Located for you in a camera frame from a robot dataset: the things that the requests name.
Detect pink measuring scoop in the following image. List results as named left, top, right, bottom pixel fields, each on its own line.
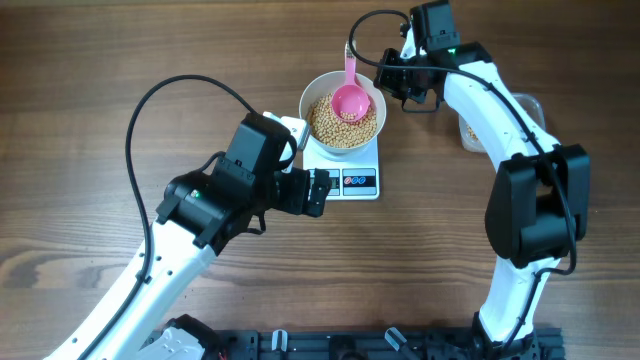
left=331, top=43, right=370, bottom=123

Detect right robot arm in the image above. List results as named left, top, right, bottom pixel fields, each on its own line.
left=374, top=1, right=590, bottom=359

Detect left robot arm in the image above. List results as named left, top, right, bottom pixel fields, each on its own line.
left=50, top=112, right=329, bottom=359

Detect white digital kitchen scale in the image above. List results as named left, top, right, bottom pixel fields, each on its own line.
left=303, top=137, right=381, bottom=201

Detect soybeans in bowl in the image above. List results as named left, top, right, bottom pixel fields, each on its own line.
left=307, top=93, right=377, bottom=148

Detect soybeans in scoop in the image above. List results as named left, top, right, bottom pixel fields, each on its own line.
left=340, top=112, right=357, bottom=122

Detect white bowl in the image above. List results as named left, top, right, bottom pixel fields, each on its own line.
left=299, top=71, right=387, bottom=152

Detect yellow soybeans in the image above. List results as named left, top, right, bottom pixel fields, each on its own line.
left=466, top=124, right=478, bottom=141

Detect clear plastic container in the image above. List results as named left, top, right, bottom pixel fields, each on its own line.
left=458, top=93, right=546, bottom=153

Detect right black cable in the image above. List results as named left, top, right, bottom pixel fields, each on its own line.
left=347, top=9, right=579, bottom=356

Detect black cable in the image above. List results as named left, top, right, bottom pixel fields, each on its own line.
left=347, top=9, right=579, bottom=356
left=74, top=73, right=259, bottom=360

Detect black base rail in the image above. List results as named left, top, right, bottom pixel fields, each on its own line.
left=144, top=327, right=566, bottom=360

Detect left black cable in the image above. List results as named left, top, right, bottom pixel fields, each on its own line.
left=74, top=73, right=259, bottom=360

